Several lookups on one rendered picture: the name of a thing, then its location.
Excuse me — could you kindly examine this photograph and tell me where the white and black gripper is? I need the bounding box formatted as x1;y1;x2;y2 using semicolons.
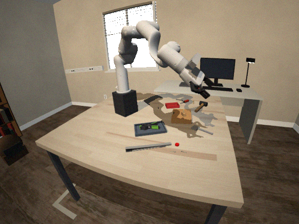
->
179;65;214;99

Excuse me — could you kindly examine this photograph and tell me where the black rubber mallet with wooden handle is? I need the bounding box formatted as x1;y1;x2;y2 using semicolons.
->
195;101;208;112

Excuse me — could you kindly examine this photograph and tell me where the tan wooden board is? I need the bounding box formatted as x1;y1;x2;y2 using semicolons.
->
171;108;192;124

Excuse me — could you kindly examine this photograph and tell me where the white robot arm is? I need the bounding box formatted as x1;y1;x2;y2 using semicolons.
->
113;20;202;94

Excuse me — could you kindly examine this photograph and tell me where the red rectangular tray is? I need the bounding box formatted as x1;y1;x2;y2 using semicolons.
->
165;102;180;109

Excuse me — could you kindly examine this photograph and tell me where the grey flat bar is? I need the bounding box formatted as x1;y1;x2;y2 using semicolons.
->
125;142;171;152

